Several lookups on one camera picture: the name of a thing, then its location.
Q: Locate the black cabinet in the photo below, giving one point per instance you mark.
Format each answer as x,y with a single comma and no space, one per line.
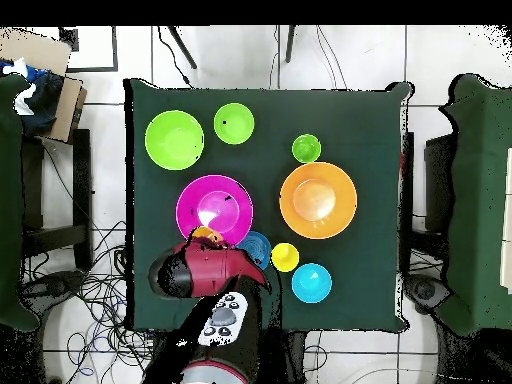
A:
438,180

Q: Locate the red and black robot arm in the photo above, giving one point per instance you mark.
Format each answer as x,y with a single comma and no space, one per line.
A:
212,268

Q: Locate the dark green tablecloth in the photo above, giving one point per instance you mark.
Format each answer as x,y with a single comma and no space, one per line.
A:
360,120
476,200
10,200

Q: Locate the large green bowl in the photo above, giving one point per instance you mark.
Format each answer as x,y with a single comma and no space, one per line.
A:
174,140

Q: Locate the smooth yellow cup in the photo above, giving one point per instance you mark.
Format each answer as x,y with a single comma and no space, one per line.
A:
284,257

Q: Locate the black tripod leg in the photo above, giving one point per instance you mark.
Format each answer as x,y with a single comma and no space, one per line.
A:
182,47
290,44

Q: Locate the large pink bowl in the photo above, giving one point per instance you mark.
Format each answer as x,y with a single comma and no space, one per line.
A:
192,200

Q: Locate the blue and black bag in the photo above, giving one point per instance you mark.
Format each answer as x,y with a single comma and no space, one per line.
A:
44,104

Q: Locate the ridged yellow cup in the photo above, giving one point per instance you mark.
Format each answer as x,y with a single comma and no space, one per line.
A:
206,233

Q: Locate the small green bowl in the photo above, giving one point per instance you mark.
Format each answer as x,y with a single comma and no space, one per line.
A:
234,123

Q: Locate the ridged green cup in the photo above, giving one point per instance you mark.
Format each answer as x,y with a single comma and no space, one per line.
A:
306,148

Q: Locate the small light blue bowl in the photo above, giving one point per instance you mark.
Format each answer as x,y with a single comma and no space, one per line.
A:
311,282

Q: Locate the black frame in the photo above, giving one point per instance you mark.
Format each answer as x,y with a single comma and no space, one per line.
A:
115,48

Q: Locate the cardboard box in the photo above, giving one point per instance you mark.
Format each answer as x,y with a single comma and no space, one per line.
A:
40,48

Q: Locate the large orange bowl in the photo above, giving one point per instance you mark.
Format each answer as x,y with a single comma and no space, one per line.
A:
318,200

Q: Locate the black stool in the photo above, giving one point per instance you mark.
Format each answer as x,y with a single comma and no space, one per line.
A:
82,200

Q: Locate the dark blue bowl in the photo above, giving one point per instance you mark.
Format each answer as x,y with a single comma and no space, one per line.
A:
260,248

